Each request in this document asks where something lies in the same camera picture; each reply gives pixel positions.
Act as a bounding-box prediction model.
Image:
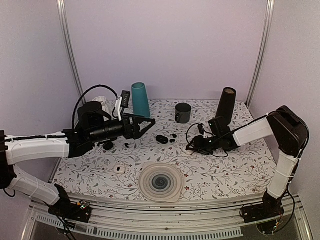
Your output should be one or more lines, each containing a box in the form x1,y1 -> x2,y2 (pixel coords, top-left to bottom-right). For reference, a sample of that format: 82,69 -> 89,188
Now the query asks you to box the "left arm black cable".
71,84 -> 120,128

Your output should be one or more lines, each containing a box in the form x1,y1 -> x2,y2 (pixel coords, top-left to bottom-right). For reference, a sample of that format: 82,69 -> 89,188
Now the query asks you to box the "small white open case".
113,165 -> 126,175

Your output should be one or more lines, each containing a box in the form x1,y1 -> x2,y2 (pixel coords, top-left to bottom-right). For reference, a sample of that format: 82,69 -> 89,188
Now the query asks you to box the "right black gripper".
186,134 -> 222,155

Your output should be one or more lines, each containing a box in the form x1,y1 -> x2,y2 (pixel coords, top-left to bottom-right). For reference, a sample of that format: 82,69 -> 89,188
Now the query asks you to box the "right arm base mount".
239,192 -> 285,223

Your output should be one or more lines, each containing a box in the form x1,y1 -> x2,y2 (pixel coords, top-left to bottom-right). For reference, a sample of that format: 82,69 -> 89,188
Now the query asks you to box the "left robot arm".
0,101 -> 156,217

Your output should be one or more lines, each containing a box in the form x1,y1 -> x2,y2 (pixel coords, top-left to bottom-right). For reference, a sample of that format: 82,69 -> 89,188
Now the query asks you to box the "dark brown tall vase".
215,87 -> 237,125

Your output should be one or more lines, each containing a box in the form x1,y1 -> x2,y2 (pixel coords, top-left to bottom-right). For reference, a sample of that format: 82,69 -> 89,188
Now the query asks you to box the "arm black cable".
186,122 -> 230,158
71,84 -> 120,128

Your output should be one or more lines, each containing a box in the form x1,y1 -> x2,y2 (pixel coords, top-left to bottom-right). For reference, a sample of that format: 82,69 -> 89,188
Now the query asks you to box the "aluminium right frame post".
245,0 -> 275,109

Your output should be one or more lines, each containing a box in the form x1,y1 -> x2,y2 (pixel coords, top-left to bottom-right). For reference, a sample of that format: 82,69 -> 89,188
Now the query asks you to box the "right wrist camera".
208,116 -> 231,137

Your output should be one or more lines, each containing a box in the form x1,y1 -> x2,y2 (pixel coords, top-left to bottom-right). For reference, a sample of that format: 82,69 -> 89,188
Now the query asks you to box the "white earbud charging case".
185,147 -> 194,155

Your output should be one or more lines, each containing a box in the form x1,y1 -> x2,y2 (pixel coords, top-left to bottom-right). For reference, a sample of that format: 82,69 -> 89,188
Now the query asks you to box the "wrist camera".
112,90 -> 131,121
208,116 -> 231,137

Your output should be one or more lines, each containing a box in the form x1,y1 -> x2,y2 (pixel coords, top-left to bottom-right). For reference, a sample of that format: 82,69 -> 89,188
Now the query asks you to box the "small black earbud case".
102,142 -> 114,151

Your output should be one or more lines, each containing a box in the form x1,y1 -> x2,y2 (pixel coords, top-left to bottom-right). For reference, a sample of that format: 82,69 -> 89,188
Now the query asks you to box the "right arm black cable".
186,122 -> 230,158

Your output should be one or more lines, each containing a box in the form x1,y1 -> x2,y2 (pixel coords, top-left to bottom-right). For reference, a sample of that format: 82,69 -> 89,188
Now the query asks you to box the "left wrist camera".
112,90 -> 131,121

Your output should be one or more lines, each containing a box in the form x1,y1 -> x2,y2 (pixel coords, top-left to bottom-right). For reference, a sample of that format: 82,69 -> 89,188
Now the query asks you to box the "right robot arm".
186,105 -> 310,218

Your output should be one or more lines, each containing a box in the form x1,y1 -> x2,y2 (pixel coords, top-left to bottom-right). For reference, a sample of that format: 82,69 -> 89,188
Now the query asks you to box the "dark grey mug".
175,102 -> 192,124

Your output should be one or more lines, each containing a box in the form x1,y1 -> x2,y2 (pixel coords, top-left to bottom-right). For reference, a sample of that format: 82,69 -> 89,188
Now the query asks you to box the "aluminium front rail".
21,194 -> 316,240

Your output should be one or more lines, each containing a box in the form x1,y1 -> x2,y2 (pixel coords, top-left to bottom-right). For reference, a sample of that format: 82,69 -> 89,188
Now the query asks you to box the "aluminium left frame post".
56,0 -> 84,97

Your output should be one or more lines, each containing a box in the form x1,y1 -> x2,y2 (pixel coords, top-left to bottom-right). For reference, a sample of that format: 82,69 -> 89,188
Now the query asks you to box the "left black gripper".
89,112 -> 156,144

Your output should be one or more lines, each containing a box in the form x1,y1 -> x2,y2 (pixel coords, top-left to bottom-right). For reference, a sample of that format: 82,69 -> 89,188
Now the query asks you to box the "black oval earbud case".
155,135 -> 169,145

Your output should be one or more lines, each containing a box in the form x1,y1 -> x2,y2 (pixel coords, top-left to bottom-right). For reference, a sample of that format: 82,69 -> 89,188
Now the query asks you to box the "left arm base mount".
48,184 -> 93,223

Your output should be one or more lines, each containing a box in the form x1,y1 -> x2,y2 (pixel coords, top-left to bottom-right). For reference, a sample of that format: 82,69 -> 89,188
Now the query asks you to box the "aluminium frame post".
56,0 -> 84,97
245,0 -> 275,109

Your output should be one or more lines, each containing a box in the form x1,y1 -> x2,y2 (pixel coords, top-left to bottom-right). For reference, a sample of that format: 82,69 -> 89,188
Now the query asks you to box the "cream swirl ceramic plate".
138,163 -> 185,203

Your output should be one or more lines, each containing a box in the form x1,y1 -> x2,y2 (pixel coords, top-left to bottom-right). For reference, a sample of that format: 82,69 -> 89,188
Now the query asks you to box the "white ribbed vase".
93,96 -> 110,114

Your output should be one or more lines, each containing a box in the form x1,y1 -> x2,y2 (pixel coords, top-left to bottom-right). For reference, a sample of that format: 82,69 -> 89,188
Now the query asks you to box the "teal tapered vase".
131,82 -> 151,118

